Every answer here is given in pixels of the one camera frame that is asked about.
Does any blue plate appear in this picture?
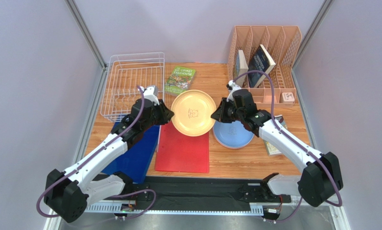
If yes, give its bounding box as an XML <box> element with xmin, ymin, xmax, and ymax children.
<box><xmin>213</xmin><ymin>121</ymin><xmax>254</xmax><ymax>149</ymax></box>

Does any yellow plate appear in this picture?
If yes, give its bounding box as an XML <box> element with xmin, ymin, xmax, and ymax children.
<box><xmin>171</xmin><ymin>90</ymin><xmax>217</xmax><ymax>137</ymax></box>

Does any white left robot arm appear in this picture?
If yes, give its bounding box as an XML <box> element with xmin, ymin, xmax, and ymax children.
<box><xmin>39</xmin><ymin>99</ymin><xmax>174</xmax><ymax>223</ymax></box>

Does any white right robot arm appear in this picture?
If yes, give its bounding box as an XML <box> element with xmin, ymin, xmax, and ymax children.
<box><xmin>211</xmin><ymin>89</ymin><xmax>343</xmax><ymax>207</ymax></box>

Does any green treehouse book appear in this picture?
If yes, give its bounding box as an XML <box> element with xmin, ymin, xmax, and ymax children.
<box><xmin>164</xmin><ymin>66</ymin><xmax>196</xmax><ymax>96</ymax></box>

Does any red folder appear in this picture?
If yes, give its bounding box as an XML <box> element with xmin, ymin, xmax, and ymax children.
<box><xmin>155</xmin><ymin>123</ymin><xmax>209</xmax><ymax>173</ymax></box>

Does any light blue standing book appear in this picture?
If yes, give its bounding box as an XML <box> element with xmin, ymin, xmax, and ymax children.
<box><xmin>233</xmin><ymin>49</ymin><xmax>248</xmax><ymax>88</ymax></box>

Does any small pink white box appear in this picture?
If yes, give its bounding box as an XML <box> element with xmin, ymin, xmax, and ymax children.
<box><xmin>280</xmin><ymin>92</ymin><xmax>295</xmax><ymax>104</ymax></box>

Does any blue folder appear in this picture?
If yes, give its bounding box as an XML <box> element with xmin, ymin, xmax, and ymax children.
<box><xmin>102</xmin><ymin>126</ymin><xmax>160</xmax><ymax>184</ymax></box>

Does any dark blue leaning book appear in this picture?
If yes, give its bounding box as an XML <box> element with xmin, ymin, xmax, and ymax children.
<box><xmin>247</xmin><ymin>44</ymin><xmax>276</xmax><ymax>88</ymax></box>

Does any penguin classics garden book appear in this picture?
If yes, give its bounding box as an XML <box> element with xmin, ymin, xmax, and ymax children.
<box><xmin>263</xmin><ymin>115</ymin><xmax>288</xmax><ymax>156</ymax></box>

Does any pink file organizer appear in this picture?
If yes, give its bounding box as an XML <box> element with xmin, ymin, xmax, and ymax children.
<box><xmin>227</xmin><ymin>25</ymin><xmax>302</xmax><ymax>108</ymax></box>

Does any black base mat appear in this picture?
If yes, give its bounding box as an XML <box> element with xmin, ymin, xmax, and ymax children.
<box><xmin>122</xmin><ymin>176</ymin><xmax>292</xmax><ymax>211</ymax></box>

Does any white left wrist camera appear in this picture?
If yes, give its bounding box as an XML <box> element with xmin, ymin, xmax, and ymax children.
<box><xmin>138</xmin><ymin>85</ymin><xmax>160</xmax><ymax>105</ymax></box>

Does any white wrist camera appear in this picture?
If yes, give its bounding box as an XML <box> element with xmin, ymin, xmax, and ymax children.
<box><xmin>226</xmin><ymin>80</ymin><xmax>242</xmax><ymax>102</ymax></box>
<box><xmin>138</xmin><ymin>85</ymin><xmax>160</xmax><ymax>105</ymax></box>

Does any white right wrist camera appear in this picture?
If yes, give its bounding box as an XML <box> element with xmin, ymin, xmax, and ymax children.
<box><xmin>226</xmin><ymin>80</ymin><xmax>242</xmax><ymax>102</ymax></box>

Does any white wire dish rack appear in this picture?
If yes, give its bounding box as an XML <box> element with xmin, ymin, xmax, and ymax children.
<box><xmin>99</xmin><ymin>52</ymin><xmax>165</xmax><ymax>123</ymax></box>

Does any aluminium rail frame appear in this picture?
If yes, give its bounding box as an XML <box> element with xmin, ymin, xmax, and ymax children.
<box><xmin>38</xmin><ymin>80</ymin><xmax>343</xmax><ymax>223</ymax></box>

